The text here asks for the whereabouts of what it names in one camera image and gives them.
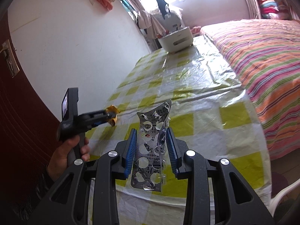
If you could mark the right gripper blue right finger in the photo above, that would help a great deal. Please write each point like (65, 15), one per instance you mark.
(172, 152)

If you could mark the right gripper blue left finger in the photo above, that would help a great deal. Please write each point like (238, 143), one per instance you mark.
(129, 152)

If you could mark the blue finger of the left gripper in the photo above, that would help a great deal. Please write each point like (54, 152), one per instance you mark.
(110, 116)

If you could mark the golden snack wrapper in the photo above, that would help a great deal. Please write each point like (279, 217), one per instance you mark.
(112, 108)

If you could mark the silver pill blister pack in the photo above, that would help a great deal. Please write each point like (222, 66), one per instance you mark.
(149, 160)

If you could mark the person's left hand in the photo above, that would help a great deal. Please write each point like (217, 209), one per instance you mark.
(58, 162)

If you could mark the red wooden door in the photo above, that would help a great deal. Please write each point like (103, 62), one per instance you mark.
(28, 140)

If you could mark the left pink curtain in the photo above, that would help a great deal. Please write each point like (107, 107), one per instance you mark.
(147, 21)

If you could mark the pink curtain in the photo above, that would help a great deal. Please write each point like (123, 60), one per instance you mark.
(254, 10)
(147, 21)

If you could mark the white storage basket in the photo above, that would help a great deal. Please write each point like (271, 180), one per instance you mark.
(177, 40)

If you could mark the white washing machine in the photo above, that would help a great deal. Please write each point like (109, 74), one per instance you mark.
(172, 22)

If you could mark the striped bed cover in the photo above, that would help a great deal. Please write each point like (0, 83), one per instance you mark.
(264, 54)

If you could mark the right pink curtain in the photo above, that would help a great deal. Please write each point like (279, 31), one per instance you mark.
(254, 10)

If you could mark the stack of folded quilts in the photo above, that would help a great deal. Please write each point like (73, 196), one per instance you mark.
(274, 9)

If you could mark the brass door handle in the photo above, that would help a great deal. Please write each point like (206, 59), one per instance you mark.
(7, 52)

